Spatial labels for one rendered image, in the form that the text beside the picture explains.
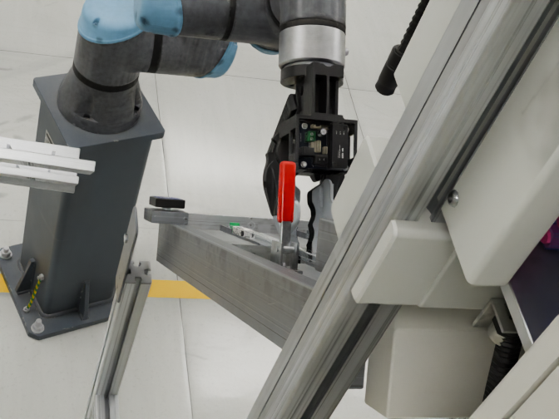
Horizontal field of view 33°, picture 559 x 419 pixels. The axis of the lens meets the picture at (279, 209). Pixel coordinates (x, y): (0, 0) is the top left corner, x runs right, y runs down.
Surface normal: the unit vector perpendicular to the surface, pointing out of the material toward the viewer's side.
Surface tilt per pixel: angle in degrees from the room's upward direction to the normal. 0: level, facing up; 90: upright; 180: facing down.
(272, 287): 90
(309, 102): 90
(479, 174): 90
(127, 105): 73
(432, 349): 45
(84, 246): 90
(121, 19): 7
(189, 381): 0
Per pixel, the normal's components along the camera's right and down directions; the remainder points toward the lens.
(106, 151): 0.47, 0.73
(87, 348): 0.28, -0.65
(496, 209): -0.95, -0.06
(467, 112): 0.16, 0.76
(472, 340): 0.31, 0.07
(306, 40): -0.21, -0.13
